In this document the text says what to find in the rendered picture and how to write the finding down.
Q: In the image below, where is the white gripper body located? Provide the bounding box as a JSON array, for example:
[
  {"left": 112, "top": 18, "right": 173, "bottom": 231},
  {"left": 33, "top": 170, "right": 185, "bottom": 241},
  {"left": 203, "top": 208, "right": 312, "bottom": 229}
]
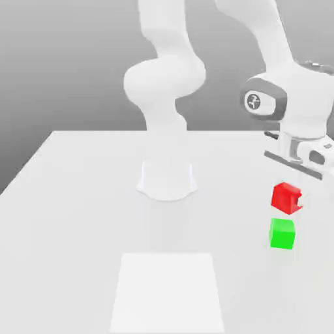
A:
[{"left": 263, "top": 149, "right": 324, "bottom": 183}]

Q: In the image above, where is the small red cube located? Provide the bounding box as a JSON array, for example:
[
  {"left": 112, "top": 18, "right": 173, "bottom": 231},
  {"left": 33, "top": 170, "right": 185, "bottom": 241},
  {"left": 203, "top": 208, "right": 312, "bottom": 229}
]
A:
[{"left": 270, "top": 181, "right": 303, "bottom": 216}]

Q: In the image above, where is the small green cube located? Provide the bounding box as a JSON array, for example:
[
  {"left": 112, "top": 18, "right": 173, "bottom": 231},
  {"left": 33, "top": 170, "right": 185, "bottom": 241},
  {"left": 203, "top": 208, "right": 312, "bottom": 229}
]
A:
[{"left": 269, "top": 217, "right": 296, "bottom": 251}]

